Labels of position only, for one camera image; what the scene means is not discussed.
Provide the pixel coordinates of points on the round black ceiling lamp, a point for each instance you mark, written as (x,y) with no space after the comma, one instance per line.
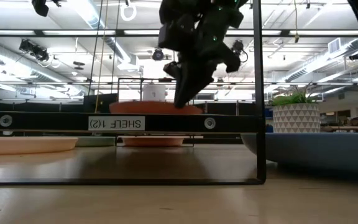
(157,55)

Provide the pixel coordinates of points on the small black ceiling fixture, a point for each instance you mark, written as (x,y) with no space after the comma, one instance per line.
(356,56)

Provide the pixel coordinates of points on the black ceiling spotlight cluster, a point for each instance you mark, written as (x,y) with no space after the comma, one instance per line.
(39,53)

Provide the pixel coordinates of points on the black metal shelf frame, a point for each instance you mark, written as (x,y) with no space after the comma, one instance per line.
(42,121)

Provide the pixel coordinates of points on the triangle patterned plant pot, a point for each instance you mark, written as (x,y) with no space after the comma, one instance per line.
(296,118)

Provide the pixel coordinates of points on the wooden background desk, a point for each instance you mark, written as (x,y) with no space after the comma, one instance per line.
(353,127)

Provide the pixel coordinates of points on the white shelf label sticker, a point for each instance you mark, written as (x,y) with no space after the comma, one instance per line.
(117,123)

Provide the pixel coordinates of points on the cream plate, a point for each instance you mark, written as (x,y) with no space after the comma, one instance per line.
(26,145)

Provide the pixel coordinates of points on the white air vent grille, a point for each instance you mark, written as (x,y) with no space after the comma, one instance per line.
(334,46)

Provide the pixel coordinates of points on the sage green plate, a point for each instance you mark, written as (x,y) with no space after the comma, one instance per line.
(98,141)

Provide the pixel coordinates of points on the white cup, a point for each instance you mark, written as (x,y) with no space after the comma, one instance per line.
(154,93)

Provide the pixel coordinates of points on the silver shelf bolt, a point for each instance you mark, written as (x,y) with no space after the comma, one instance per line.
(6,120)
(209,123)

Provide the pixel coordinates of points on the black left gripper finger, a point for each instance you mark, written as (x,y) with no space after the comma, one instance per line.
(40,7)

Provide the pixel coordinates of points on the black overhead frame beam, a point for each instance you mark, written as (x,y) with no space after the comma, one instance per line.
(120,32)

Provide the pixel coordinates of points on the black ceiling disc fixture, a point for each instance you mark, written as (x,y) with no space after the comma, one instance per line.
(79,63)

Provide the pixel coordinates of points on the blue grey bowl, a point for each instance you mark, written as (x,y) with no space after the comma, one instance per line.
(322,152)

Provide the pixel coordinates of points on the silver ventilation duct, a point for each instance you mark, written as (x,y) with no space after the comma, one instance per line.
(315,63)
(123,56)

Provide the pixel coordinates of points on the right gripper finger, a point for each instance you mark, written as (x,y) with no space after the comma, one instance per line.
(186,81)
(204,74)

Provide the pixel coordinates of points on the green potted plant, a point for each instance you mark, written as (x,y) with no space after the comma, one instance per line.
(291,99)

